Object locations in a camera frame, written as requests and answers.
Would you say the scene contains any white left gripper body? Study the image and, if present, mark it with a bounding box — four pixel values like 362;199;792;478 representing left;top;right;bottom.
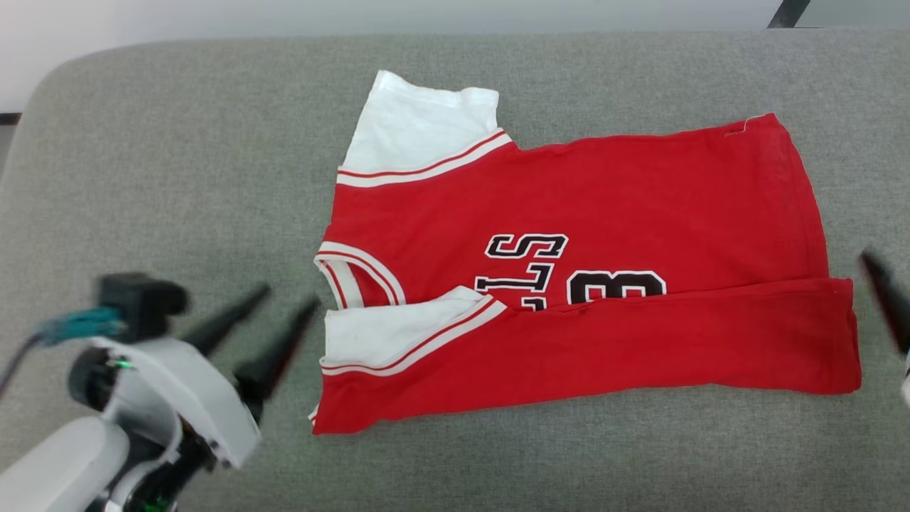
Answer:
68;338;261;512

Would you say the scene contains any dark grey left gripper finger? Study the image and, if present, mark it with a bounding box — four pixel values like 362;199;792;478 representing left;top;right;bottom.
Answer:
183;284;272;356
235;297;321;422

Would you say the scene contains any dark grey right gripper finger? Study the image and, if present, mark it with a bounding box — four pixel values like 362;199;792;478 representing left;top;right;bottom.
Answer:
860;249;910;356

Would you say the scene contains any red and white basketball jersey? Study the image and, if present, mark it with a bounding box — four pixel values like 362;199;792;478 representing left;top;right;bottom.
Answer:
311;69;863;436

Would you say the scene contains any grey fabric sofa cushion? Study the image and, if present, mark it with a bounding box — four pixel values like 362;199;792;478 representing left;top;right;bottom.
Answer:
0;28;910;512

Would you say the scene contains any grey door panel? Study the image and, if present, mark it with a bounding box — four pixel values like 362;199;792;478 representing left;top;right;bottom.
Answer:
796;0;910;29

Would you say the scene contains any black table leg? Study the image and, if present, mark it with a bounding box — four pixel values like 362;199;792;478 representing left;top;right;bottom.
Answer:
766;0;811;29

